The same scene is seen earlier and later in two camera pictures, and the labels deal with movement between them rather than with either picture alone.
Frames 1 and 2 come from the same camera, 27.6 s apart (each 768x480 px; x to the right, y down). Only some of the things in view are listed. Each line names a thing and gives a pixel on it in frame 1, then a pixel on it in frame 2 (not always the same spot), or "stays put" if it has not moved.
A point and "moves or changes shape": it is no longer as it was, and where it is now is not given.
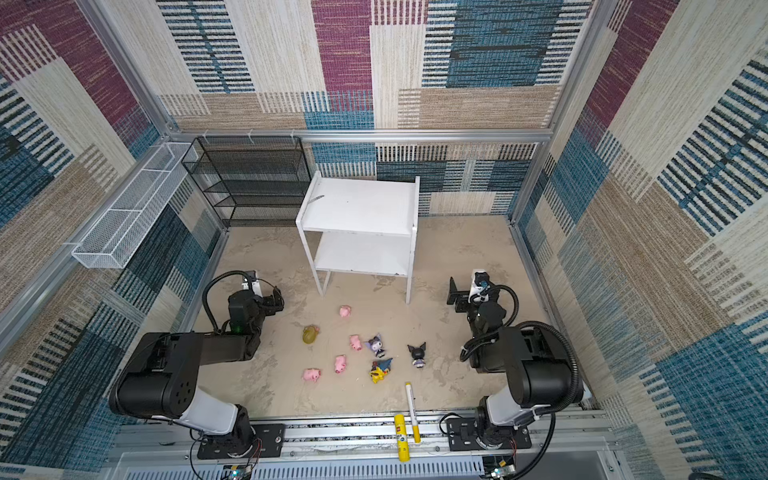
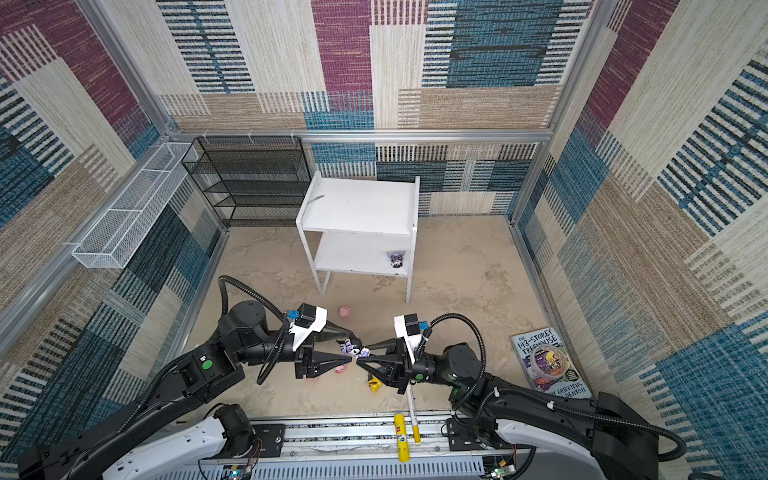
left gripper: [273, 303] -> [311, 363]
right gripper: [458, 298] -> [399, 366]
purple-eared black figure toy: [375, 344] moves or changes shape
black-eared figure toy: [418, 355] moves or changes shape
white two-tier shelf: [358, 227] stays put
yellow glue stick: [403, 442] stays put
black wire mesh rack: [255, 181] stays put
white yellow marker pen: [416, 434] stays put
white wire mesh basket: [117, 238] stays put
